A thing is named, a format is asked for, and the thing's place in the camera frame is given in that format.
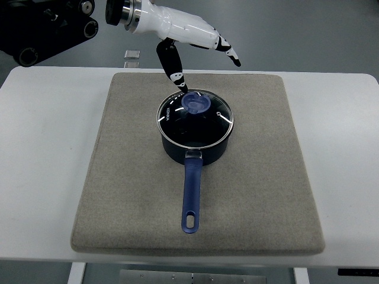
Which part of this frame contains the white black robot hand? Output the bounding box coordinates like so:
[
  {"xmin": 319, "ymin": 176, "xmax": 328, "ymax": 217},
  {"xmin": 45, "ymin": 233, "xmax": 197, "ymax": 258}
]
[{"xmin": 120, "ymin": 1, "xmax": 241, "ymax": 93}]

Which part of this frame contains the glass lid with blue knob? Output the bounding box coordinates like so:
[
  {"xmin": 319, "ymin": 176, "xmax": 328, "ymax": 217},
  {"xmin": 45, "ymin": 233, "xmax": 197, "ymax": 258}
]
[{"xmin": 156, "ymin": 89, "xmax": 234, "ymax": 149}]

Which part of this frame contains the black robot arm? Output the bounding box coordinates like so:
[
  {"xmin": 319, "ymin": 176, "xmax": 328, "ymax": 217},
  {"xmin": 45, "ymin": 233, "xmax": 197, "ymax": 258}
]
[{"xmin": 1, "ymin": 1, "xmax": 98, "ymax": 67}]

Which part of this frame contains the lower silver floor plate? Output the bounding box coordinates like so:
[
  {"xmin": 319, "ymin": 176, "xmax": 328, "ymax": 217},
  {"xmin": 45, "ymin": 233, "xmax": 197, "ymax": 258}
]
[{"xmin": 124, "ymin": 61, "xmax": 140, "ymax": 69}]

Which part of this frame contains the dark blue saucepan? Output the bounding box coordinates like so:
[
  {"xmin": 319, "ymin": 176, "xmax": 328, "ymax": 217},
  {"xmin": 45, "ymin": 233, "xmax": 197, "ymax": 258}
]
[{"xmin": 159, "ymin": 131, "xmax": 231, "ymax": 234}]

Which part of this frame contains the beige felt mat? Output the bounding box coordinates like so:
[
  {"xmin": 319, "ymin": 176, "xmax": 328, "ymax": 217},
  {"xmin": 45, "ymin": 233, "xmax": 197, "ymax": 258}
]
[{"xmin": 70, "ymin": 73, "xmax": 325, "ymax": 256}]

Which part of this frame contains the white table leg left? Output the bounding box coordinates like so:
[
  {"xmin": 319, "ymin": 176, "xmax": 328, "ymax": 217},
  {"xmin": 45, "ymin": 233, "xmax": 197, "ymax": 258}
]
[{"xmin": 67, "ymin": 262, "xmax": 86, "ymax": 284}]

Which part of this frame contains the white table leg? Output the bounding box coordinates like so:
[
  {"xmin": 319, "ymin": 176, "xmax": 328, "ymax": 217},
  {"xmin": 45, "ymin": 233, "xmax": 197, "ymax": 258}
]
[
  {"xmin": 67, "ymin": 262, "xmax": 86, "ymax": 284},
  {"xmin": 293, "ymin": 267, "xmax": 310, "ymax": 284}
]

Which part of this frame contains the white table leg right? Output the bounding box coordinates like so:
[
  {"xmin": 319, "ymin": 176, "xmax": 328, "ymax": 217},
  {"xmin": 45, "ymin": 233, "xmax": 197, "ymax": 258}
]
[{"xmin": 293, "ymin": 267, "xmax": 310, "ymax": 284}]

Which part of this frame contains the black table control panel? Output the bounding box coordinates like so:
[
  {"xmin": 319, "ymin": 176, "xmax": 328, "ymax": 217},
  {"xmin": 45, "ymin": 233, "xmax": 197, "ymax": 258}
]
[{"xmin": 338, "ymin": 268, "xmax": 379, "ymax": 277}]

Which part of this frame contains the grey metal base plate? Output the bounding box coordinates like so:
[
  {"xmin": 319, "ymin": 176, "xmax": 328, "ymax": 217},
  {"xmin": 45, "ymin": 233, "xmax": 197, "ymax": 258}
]
[{"xmin": 118, "ymin": 269, "xmax": 267, "ymax": 284}]

